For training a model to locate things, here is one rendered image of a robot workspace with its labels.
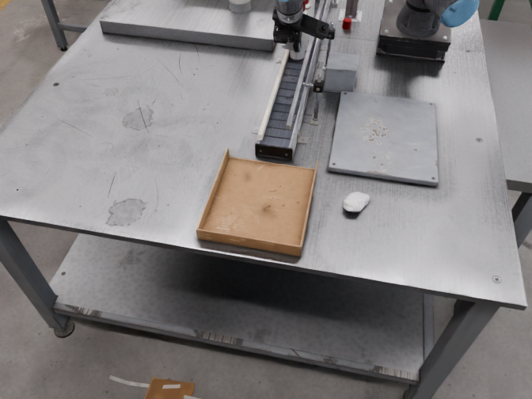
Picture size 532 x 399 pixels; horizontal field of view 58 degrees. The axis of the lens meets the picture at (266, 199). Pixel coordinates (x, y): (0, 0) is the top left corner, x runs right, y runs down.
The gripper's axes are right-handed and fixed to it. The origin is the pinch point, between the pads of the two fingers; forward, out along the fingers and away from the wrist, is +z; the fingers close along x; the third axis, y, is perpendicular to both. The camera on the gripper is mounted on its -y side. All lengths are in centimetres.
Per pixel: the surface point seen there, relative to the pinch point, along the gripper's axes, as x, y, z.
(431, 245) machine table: 61, -44, -23
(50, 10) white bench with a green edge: -68, 175, 114
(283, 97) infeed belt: 19.7, 1.8, -4.9
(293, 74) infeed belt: 8.2, 0.8, 1.6
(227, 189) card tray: 54, 10, -19
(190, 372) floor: 114, 24, 43
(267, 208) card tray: 58, -2, -22
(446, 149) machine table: 29, -49, -5
